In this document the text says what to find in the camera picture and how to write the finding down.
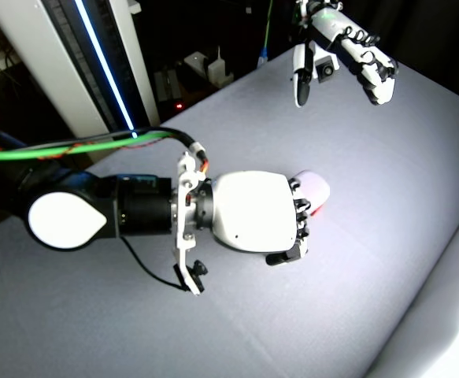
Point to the black device with red light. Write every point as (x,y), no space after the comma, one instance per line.
(168,88)

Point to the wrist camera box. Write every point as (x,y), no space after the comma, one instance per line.
(326,69)

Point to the white plastic bottle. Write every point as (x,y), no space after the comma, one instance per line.
(219,69)

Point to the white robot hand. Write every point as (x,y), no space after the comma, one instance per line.
(331,27)
(252,208)

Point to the white power adapter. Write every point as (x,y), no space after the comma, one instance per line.
(195,61)

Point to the white column with blue light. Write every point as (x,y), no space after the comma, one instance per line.
(36,59)

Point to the red rectangular wooden block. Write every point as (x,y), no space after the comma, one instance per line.
(318,212)

